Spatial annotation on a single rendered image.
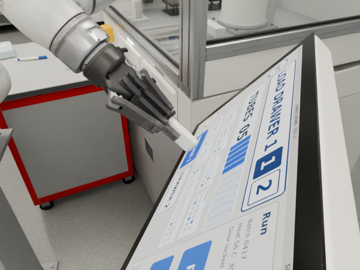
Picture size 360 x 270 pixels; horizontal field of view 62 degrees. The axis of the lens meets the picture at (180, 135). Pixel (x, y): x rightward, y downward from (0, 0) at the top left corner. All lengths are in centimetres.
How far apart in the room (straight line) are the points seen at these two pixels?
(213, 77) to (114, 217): 114
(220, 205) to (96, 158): 139
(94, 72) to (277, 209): 37
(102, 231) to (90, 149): 44
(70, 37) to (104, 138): 114
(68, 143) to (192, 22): 103
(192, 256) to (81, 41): 36
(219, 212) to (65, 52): 35
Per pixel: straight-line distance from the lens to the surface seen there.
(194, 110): 85
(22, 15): 55
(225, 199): 33
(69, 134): 156
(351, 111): 141
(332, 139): 32
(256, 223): 27
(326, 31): 106
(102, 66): 52
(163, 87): 96
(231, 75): 87
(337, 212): 25
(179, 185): 48
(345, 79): 125
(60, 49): 53
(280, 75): 51
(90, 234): 173
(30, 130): 153
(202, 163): 47
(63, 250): 171
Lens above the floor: 136
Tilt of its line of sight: 37 degrees down
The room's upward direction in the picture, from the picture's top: straight up
